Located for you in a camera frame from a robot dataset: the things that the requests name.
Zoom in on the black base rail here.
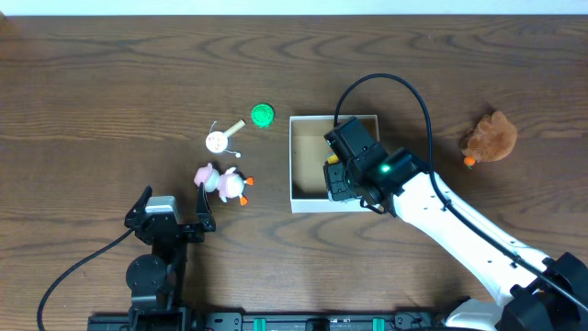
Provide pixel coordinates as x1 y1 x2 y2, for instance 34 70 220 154
86 308 448 331

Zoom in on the grey yellow toy truck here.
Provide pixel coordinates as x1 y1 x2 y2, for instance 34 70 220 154
326 154 339 165

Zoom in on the green round lid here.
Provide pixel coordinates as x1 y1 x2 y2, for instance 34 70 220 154
251 103 275 128

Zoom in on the pink white duck toy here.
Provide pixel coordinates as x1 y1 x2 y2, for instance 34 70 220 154
194 163 254 206

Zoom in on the white cardboard box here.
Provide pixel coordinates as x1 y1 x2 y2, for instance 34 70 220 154
288 115 368 213

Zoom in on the brown plush toy with carrot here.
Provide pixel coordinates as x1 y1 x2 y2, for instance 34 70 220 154
460 110 518 167

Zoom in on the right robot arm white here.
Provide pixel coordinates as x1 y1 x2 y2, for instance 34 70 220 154
324 141 587 330

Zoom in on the small white rattle drum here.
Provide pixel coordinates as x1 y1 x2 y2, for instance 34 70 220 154
205 120 246 158

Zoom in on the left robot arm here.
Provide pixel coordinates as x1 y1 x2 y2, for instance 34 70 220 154
124 184 216 331

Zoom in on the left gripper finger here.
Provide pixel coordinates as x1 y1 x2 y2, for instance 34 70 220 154
196 183 216 232
124 186 153 229

